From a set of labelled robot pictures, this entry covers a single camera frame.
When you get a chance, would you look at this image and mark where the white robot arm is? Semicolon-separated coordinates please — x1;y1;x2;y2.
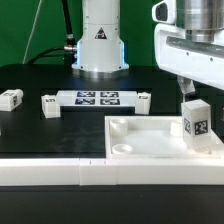
72;0;224;94

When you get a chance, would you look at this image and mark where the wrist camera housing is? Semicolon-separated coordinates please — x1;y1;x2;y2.
152;0;177;25

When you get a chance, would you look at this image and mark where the white square tabletop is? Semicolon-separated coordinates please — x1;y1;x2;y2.
105;116;224;159

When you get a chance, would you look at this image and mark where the white marker base plate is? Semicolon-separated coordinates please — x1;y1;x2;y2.
56;90;137;107

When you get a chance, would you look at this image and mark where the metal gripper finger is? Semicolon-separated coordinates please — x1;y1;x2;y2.
177;76;195;101

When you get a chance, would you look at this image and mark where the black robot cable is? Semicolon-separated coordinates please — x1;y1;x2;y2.
27;0;78;66

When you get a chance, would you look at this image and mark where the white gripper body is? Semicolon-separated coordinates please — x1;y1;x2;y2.
154;24;224;90

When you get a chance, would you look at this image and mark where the white front fence wall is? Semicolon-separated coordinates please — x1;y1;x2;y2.
0;159;224;186

